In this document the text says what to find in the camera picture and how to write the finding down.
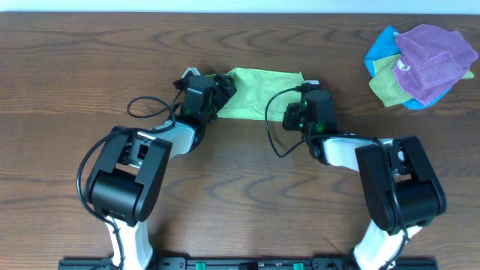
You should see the right black cable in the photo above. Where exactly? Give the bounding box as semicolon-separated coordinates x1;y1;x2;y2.
264;86;410;263

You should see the olive green microfiber cloth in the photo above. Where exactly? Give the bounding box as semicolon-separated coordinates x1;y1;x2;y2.
370;52;477;105

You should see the light green microfiber cloth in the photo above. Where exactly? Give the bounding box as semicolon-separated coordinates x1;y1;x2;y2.
217;67;305;120

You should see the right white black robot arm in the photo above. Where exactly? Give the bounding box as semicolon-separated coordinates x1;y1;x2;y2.
282;101;446;269

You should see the purple microfiber cloth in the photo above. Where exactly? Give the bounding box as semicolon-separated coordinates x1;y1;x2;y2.
392;24;479;106

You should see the blue microfiber cloth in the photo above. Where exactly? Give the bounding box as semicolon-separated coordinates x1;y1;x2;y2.
364;26;450;110

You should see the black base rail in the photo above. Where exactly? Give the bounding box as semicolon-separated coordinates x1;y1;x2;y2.
58;256;439;270

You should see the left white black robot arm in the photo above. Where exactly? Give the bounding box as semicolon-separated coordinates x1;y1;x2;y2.
76;67;237;269

